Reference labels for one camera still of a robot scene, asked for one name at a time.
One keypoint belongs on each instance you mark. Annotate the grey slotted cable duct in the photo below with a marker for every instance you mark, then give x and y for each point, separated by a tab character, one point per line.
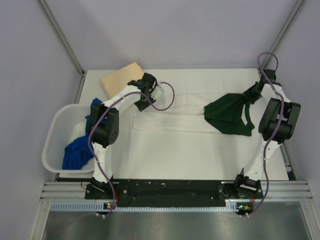
60	206

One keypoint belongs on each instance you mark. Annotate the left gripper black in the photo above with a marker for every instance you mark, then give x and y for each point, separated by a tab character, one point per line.
141	106

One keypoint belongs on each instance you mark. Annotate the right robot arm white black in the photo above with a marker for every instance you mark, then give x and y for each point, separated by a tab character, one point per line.
277	125

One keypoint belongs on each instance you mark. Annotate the white and green t shirt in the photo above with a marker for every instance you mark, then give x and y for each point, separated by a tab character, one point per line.
227	114

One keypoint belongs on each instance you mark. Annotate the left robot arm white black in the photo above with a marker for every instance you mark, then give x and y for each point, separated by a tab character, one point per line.
104	121

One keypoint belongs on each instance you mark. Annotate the white plastic laundry basket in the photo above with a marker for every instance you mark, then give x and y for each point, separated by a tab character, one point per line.
68	124

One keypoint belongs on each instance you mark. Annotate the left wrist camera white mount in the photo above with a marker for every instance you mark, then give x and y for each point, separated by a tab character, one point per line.
158	91

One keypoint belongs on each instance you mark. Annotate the blue t shirt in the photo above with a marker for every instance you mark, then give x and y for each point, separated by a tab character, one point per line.
77	153

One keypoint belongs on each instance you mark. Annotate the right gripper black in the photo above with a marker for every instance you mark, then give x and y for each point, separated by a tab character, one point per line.
247	96

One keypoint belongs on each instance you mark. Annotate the folded beige t shirt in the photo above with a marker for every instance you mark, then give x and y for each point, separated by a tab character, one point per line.
115	82

